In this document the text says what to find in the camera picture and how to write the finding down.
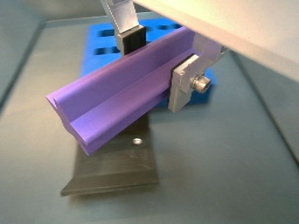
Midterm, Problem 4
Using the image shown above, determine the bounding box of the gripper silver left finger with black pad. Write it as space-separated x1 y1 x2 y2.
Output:
101 0 146 55

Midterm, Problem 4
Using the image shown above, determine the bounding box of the blue shape sorter block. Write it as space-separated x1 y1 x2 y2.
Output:
79 17 216 109

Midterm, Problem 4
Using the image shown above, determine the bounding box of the black curved fixture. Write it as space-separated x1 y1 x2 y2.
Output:
61 115 160 196

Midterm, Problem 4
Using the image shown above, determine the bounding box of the gripper silver right finger blue mount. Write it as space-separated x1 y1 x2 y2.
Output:
169 34 228 112

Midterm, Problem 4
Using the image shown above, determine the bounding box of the purple star prism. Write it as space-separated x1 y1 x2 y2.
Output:
47 27 194 154

